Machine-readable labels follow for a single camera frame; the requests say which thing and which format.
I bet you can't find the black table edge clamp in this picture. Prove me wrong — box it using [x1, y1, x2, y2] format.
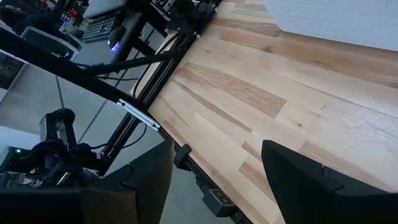
[173, 143, 193, 172]

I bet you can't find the black lit computer mouse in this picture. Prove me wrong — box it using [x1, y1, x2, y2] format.
[107, 26, 127, 52]

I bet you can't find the black edge-mounted box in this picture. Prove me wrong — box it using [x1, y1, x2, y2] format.
[201, 185, 236, 218]

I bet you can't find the black aluminium table frame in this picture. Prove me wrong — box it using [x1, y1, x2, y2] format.
[0, 0, 254, 224]

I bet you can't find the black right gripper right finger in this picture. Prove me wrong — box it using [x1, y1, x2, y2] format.
[261, 139, 398, 224]

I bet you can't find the white perforated plastic basket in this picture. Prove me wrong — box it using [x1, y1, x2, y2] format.
[260, 0, 398, 52]

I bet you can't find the black computer keyboard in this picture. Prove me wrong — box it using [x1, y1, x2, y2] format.
[80, 14, 123, 44]

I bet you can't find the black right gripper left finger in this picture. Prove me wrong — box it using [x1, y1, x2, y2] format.
[0, 139, 175, 224]

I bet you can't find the person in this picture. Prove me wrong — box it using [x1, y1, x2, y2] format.
[0, 0, 68, 35]

